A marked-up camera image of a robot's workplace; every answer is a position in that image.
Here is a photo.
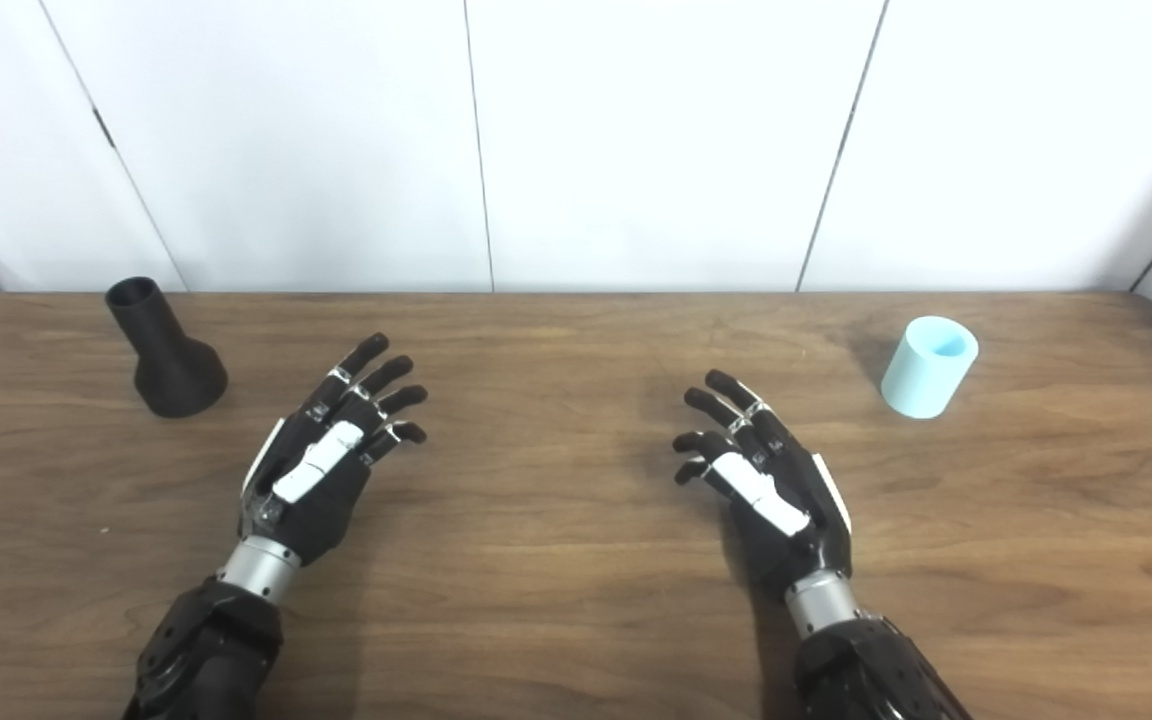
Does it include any light-blue hose piece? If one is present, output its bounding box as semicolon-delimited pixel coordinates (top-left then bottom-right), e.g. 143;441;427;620
880;316;980;420

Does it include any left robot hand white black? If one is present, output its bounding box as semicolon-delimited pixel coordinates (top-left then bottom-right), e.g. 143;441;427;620
239;333;429;567

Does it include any black nozzle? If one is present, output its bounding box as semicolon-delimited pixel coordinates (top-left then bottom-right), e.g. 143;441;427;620
105;276;229;418

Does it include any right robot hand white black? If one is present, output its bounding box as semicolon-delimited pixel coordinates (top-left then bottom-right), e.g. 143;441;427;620
673;369;854;599

